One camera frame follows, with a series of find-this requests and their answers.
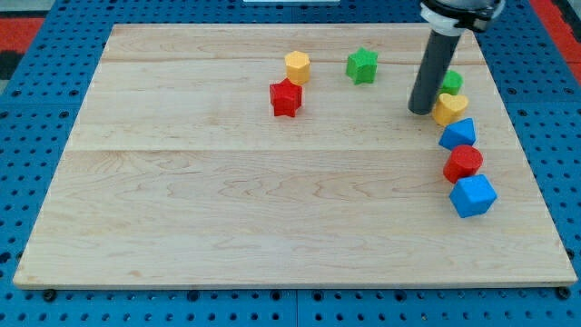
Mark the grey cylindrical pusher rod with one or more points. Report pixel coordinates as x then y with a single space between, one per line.
435 62

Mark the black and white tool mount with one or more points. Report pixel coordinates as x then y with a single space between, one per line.
453 17

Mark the yellow hexagon block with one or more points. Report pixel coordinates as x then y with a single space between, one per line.
297 67

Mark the green round block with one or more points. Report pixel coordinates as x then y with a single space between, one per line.
452 83

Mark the yellow heart block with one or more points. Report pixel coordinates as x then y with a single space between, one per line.
449 108

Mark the green star block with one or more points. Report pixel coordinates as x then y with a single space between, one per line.
362 66

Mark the blue triangle block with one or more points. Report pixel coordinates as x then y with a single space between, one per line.
462 132

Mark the red cylinder block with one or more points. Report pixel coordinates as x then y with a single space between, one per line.
463 161

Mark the blue cube block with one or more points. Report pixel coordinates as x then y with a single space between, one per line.
472 195

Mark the red star block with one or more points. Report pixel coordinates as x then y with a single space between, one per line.
285 98

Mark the wooden board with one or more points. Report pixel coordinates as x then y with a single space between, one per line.
177 174

